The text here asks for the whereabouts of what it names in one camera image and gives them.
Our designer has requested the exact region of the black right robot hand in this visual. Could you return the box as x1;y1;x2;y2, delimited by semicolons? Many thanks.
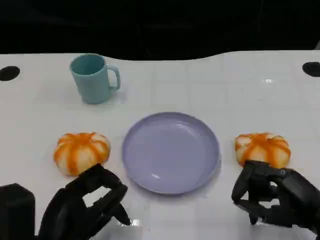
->
230;159;320;238

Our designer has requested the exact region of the pale green mug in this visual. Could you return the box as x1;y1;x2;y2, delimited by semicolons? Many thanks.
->
69;53;122;105

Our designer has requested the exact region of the black table cable grommet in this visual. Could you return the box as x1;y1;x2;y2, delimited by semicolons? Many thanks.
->
0;65;21;82
301;61;320;77

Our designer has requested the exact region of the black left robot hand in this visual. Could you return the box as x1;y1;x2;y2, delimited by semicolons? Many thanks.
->
37;163;132;240

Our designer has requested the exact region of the lilac plate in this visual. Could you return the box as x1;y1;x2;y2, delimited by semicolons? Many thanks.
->
121;111;221;196

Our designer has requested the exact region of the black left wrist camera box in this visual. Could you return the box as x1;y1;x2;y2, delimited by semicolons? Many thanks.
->
0;183;36;240

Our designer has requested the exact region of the orange and white bread roll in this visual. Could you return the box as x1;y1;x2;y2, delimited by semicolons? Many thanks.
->
234;132;292;169
53;132;111;177

